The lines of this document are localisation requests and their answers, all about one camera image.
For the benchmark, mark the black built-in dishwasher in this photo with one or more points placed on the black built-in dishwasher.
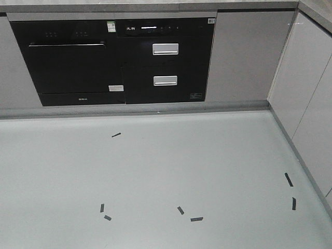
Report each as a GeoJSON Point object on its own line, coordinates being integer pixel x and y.
{"type": "Point", "coordinates": [71, 62]}

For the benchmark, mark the silver drawer handle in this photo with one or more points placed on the silver drawer handle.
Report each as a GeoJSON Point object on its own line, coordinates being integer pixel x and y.
{"type": "Point", "coordinates": [165, 49]}
{"type": "Point", "coordinates": [165, 80]}

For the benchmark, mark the lower silver drawer handle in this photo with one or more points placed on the lower silver drawer handle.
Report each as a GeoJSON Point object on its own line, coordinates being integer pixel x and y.
{"type": "Point", "coordinates": [165, 80]}

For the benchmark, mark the upper silver drawer handle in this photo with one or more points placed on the upper silver drawer handle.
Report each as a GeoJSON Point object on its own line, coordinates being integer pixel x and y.
{"type": "Point", "coordinates": [165, 49]}

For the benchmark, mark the grey cabinet door panel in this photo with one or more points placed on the grey cabinet door panel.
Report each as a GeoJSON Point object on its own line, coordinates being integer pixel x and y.
{"type": "Point", "coordinates": [245, 53]}

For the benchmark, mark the black drawer disinfection cabinet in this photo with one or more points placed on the black drawer disinfection cabinet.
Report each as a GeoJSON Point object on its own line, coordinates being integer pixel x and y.
{"type": "Point", "coordinates": [135, 39]}

